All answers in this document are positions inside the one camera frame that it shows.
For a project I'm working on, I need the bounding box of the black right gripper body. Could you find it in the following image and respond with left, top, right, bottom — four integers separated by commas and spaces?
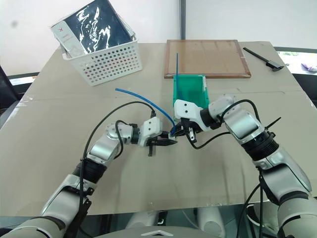
180, 118, 201, 142

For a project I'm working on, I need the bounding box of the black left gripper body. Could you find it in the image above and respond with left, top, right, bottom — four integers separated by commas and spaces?
146, 137, 161, 157

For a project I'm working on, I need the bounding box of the long curved blue cable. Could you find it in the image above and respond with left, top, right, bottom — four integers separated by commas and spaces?
115, 88, 179, 136

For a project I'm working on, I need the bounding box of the green plastic bin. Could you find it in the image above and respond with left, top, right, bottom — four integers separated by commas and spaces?
170, 74, 211, 110

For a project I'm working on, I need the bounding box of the wooden framed board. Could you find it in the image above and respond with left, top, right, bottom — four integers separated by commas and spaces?
163, 39, 252, 79

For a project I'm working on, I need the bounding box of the silver robot torso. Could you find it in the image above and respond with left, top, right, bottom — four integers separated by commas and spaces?
98, 228, 223, 238

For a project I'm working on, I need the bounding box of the white perforated plastic basket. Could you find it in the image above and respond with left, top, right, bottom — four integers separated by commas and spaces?
60, 38, 144, 87

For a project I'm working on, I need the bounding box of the white rounded robot leg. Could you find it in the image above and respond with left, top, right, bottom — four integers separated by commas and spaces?
198, 207, 224, 234

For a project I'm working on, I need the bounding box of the brown cardboard table cover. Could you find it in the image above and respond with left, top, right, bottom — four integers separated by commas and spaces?
0, 41, 317, 216

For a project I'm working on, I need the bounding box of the black caliper tool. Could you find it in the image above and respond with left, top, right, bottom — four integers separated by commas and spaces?
243, 47, 285, 73

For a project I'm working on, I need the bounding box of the dark glossy wrapped package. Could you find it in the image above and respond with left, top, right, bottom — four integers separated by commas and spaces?
51, 0, 136, 57

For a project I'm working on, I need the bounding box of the purple cloth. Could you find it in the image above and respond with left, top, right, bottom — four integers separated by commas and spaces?
301, 62, 317, 72

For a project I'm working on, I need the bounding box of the white box with red mark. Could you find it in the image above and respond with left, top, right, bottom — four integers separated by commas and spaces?
51, 21, 85, 58

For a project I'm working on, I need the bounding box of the black office chair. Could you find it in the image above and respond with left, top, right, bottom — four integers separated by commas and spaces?
0, 63, 21, 129

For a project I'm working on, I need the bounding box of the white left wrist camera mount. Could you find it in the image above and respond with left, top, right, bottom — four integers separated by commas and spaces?
138, 117, 163, 148

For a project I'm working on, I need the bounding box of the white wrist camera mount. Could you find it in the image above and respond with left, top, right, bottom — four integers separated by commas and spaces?
173, 99, 214, 132
138, 117, 163, 148

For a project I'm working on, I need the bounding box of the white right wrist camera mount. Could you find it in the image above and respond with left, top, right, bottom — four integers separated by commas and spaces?
173, 99, 214, 132

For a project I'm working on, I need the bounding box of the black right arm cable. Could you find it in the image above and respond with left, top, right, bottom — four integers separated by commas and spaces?
185, 99, 276, 238

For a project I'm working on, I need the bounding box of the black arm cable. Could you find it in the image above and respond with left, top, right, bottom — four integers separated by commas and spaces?
185, 99, 276, 238
79, 101, 157, 224

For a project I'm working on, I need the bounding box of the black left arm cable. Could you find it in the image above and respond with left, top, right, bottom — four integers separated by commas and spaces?
79, 101, 157, 224

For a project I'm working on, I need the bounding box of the straight blue cable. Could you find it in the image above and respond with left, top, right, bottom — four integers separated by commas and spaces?
175, 52, 185, 100

